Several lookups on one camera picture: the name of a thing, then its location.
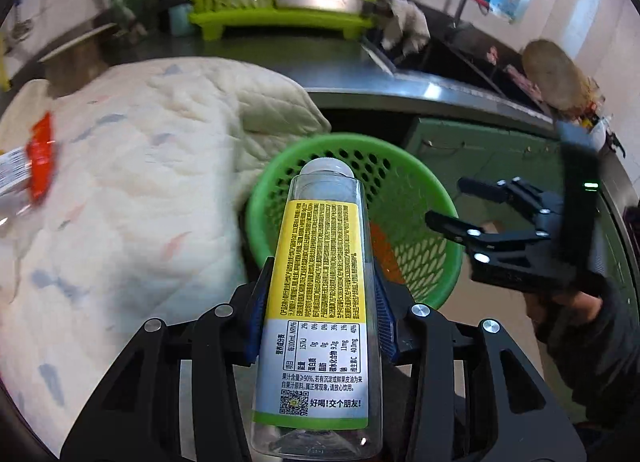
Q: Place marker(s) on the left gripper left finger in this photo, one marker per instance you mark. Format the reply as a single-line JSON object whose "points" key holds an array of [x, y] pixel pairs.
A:
{"points": [[133, 414]]}

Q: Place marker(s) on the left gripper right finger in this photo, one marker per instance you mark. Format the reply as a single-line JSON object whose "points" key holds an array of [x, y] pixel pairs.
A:
{"points": [[455, 392]]}

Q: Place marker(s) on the yellow label juice bottle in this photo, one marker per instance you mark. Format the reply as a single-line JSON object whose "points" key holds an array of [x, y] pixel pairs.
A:
{"points": [[318, 394]]}

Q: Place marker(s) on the orange snack wrapper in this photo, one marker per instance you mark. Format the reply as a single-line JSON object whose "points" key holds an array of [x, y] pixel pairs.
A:
{"points": [[41, 155]]}

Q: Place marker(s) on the white blue milk carton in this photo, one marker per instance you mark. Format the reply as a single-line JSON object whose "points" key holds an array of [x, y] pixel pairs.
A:
{"points": [[16, 173]]}

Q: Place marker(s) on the person's right forearm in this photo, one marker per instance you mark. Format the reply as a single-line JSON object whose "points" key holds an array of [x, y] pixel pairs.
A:
{"points": [[598, 360]]}

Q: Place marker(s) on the steel kitchen sink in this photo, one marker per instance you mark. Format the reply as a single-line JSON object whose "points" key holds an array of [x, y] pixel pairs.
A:
{"points": [[442, 60]]}

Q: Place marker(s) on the person's right hand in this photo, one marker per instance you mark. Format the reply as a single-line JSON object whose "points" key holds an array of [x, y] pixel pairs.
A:
{"points": [[550, 315]]}

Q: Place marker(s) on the round wooden cutting board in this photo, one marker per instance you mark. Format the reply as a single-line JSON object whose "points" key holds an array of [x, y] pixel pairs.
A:
{"points": [[562, 84]]}

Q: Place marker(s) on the green plastic mesh basket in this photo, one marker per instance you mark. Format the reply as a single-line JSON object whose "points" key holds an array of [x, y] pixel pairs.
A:
{"points": [[398, 189]]}

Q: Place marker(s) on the white quilted cloth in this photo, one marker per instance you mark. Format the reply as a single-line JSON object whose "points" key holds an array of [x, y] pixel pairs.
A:
{"points": [[153, 161]]}

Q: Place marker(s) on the white dish rag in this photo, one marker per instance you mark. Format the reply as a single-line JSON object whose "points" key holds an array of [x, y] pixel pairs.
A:
{"points": [[406, 26]]}

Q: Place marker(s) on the steel pot with lid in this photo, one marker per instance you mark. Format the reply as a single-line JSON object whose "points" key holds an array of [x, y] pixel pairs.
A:
{"points": [[72, 65]]}

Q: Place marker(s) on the teal cup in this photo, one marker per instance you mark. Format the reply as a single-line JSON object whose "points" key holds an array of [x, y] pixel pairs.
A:
{"points": [[179, 20]]}

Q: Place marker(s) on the green utensil holder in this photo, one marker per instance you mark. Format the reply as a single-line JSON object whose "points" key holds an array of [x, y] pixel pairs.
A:
{"points": [[134, 17]]}

